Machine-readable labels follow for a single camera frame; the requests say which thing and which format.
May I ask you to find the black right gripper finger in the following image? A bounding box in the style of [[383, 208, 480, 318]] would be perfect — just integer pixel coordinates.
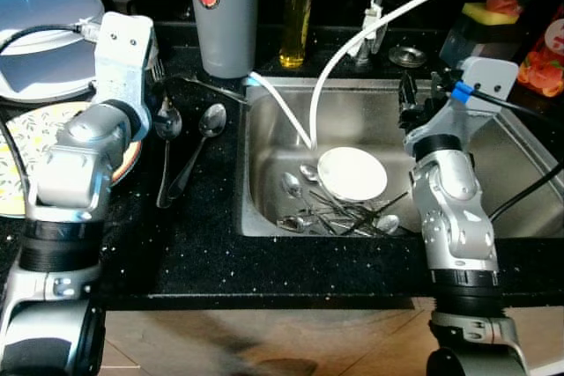
[[398, 71, 420, 131]]

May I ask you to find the metal fork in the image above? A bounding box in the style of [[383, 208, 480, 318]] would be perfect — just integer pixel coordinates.
[[150, 55, 170, 104]]

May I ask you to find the metal spoon with dark bowl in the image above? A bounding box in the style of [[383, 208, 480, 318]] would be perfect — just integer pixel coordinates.
[[155, 101, 184, 210]]

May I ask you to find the round metal sink strainer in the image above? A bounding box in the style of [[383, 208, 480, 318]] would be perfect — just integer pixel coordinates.
[[389, 43, 429, 70]]

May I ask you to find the metal table knife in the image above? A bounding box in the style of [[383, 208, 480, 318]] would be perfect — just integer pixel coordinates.
[[166, 73, 253, 106]]

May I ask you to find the metal spoon with bright bowl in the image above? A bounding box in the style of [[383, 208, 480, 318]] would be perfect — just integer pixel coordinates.
[[166, 102, 228, 206]]

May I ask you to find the black sponge holder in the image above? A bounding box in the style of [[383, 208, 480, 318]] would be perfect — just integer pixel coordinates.
[[439, 17, 531, 70]]

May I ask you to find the small white plate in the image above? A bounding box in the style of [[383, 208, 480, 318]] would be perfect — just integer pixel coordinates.
[[316, 146, 390, 203]]

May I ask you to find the stainless steel sink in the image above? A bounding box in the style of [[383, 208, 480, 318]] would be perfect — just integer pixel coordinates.
[[235, 76, 564, 239]]

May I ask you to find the grey tumbler with red logo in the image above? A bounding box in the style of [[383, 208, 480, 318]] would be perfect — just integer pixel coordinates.
[[184, 0, 262, 80]]

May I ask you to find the yellow sponge with pink cloth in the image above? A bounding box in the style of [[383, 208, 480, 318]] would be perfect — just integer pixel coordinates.
[[462, 0, 523, 27]]

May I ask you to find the black chopstick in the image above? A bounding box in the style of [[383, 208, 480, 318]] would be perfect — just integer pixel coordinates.
[[339, 191, 411, 238]]

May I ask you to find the large white plate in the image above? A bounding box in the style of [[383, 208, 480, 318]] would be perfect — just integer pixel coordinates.
[[0, 27, 100, 103]]

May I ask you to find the red juice carton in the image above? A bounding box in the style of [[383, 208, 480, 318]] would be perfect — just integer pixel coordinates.
[[517, 4, 564, 99]]

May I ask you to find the yellow oil bottle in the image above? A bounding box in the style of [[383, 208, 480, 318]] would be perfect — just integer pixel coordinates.
[[279, 0, 317, 70]]

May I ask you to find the floral plate with orange rim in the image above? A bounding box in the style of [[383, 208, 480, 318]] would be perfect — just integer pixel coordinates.
[[0, 100, 143, 219]]

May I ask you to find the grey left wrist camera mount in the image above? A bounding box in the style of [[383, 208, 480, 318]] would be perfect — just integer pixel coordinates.
[[92, 12, 159, 118]]

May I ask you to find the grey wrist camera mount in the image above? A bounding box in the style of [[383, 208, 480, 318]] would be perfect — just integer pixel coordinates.
[[92, 12, 159, 118], [439, 56, 520, 144]]

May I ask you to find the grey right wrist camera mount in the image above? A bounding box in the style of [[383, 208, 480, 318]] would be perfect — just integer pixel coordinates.
[[439, 56, 520, 144]]

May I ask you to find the long white flexible hose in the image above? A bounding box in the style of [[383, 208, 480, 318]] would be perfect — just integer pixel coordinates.
[[308, 0, 515, 150]]

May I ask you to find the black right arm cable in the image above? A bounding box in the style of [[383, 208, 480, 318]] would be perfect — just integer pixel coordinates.
[[456, 84, 564, 222]]

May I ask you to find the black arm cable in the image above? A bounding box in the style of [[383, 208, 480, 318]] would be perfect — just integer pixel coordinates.
[[456, 84, 564, 222], [0, 22, 103, 192]]

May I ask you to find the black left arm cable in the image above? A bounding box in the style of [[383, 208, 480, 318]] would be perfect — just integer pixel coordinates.
[[0, 22, 103, 192]]

